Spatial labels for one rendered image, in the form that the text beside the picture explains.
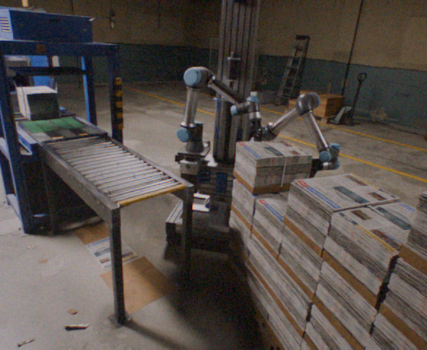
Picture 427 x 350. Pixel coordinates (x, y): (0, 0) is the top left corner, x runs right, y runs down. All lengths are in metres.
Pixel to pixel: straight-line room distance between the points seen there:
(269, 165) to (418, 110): 6.70
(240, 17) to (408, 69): 6.22
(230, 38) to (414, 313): 2.06
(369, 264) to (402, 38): 7.49
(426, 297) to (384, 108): 7.58
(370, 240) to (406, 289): 0.18
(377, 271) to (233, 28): 1.91
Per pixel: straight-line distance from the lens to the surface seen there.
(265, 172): 1.87
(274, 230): 1.75
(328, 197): 1.45
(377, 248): 1.23
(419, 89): 8.34
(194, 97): 2.34
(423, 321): 1.21
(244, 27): 2.58
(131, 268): 2.64
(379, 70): 8.62
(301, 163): 1.97
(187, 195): 2.03
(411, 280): 1.18
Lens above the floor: 1.65
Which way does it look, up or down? 23 degrees down
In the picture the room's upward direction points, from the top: 4 degrees clockwise
